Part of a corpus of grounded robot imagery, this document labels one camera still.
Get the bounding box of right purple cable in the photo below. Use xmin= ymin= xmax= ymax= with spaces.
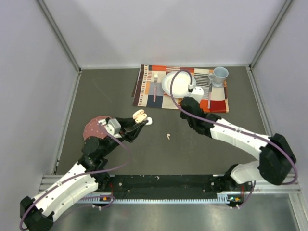
xmin=170 ymin=69 xmax=299 ymax=209

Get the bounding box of white earbud charging case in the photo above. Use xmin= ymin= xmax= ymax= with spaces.
xmin=145 ymin=117 xmax=153 ymax=126

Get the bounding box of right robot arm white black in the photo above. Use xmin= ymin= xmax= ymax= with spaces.
xmin=180 ymin=97 xmax=296 ymax=191

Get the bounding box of pink polka dot plate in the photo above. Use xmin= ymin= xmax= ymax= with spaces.
xmin=82 ymin=115 xmax=108 ymax=140

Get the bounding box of grey cable duct rail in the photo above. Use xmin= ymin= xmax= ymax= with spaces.
xmin=78 ymin=193 xmax=244 ymax=205

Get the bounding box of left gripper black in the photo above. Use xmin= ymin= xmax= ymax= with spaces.
xmin=101 ymin=115 xmax=147 ymax=157

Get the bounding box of pink handled fork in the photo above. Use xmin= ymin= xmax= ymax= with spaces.
xmin=153 ymin=72 xmax=158 ymax=102

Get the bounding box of beige square ring object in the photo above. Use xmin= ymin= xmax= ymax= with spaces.
xmin=132 ymin=109 xmax=148 ymax=124

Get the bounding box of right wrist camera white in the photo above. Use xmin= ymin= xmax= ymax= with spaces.
xmin=188 ymin=84 xmax=204 ymax=103

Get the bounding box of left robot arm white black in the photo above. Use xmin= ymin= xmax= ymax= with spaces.
xmin=19 ymin=114 xmax=153 ymax=231

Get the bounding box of purple cable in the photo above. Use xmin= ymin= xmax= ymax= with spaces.
xmin=170 ymin=69 xmax=299 ymax=209
xmin=19 ymin=125 xmax=132 ymax=229

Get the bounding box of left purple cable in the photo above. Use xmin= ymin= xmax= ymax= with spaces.
xmin=19 ymin=125 xmax=132 ymax=229

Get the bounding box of patterned orange placemat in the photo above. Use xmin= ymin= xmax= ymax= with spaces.
xmin=132 ymin=64 xmax=229 ymax=113

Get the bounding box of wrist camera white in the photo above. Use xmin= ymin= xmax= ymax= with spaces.
xmin=98 ymin=118 xmax=121 ymax=138
xmin=188 ymin=84 xmax=204 ymax=103

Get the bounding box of pink handled knife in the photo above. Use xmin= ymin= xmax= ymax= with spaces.
xmin=207 ymin=81 xmax=212 ymax=109

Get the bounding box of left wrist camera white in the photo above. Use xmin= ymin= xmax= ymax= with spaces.
xmin=98 ymin=118 xmax=121 ymax=138

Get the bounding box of white round plate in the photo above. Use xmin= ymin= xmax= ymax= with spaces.
xmin=161 ymin=71 xmax=191 ymax=98

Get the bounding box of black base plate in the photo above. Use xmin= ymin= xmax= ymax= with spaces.
xmin=96 ymin=174 xmax=253 ymax=200

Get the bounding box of light blue mug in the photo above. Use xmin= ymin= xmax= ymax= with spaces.
xmin=208 ymin=67 xmax=229 ymax=87

